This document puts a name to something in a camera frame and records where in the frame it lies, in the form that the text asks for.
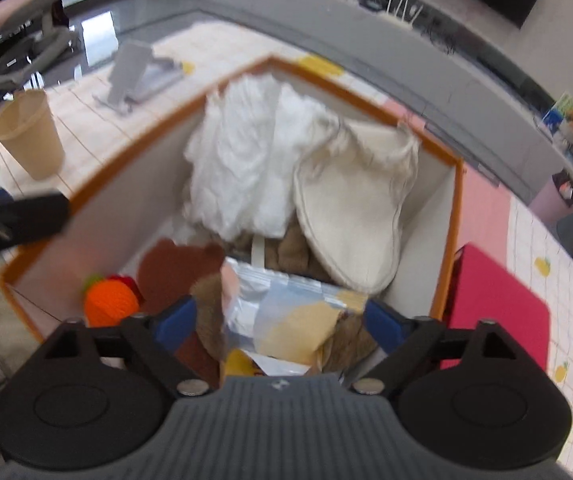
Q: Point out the white router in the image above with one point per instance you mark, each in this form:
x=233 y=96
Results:
x=401 y=15

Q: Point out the beige paper cup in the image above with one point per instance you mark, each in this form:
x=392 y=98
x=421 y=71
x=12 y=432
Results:
x=29 y=135

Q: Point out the green picture board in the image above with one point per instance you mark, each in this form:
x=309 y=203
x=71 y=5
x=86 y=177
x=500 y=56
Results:
x=558 y=107

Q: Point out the lemon-print checked tablecloth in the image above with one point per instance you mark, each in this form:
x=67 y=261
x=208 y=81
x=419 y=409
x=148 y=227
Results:
x=566 y=310

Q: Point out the orange cardboard box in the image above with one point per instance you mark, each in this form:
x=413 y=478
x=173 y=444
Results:
x=111 y=185

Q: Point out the orange knit toy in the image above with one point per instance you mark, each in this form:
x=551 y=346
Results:
x=109 y=302

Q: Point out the white fluffy cloth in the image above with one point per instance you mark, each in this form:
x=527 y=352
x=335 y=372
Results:
x=246 y=160

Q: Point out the translucent white pouch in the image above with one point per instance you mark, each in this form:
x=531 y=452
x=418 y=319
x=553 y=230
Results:
x=266 y=305

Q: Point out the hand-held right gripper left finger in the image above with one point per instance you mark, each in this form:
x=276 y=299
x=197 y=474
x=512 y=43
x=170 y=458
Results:
x=176 y=323

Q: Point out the brown felt piece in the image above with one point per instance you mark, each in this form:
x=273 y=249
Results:
x=176 y=270

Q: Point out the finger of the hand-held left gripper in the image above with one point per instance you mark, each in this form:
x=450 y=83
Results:
x=26 y=220

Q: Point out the pink office chair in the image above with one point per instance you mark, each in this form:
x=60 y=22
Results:
x=16 y=10

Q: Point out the pink knit item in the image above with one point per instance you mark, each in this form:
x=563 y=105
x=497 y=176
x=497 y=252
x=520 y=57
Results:
x=229 y=285

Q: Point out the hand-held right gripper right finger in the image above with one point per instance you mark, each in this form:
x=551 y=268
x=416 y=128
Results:
x=384 y=326

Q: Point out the brown fuzzy cloth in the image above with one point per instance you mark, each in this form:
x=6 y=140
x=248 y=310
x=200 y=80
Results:
x=291 y=250

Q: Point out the pink waste bin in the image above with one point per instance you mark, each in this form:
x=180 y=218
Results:
x=546 y=200

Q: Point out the white phone stand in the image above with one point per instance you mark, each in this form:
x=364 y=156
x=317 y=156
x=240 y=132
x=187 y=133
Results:
x=131 y=70

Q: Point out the yellow cloth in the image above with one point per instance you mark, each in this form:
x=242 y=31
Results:
x=296 y=335

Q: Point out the red cube box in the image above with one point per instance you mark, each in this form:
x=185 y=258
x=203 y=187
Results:
x=496 y=300

